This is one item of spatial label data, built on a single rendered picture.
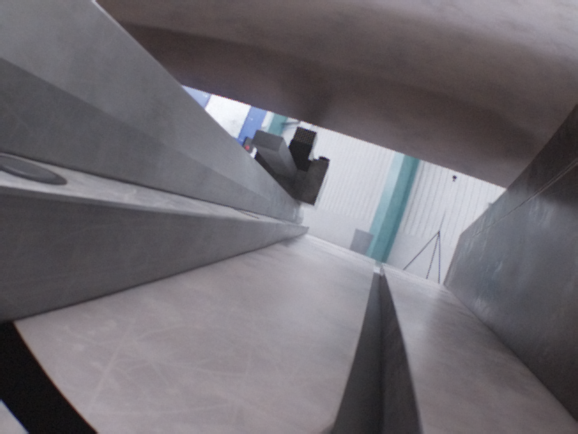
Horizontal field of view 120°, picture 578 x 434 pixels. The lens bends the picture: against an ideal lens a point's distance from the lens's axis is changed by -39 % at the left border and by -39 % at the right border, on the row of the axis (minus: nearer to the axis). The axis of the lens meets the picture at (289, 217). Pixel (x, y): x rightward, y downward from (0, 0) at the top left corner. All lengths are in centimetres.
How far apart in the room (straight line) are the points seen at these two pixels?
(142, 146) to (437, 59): 84
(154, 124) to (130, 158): 4
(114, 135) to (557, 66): 108
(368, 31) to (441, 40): 24
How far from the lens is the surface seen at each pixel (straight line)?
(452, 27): 104
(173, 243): 18
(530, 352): 40
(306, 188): 127
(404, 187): 966
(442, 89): 85
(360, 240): 704
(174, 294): 18
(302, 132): 145
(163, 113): 24
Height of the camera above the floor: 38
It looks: level
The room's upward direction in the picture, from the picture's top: 20 degrees clockwise
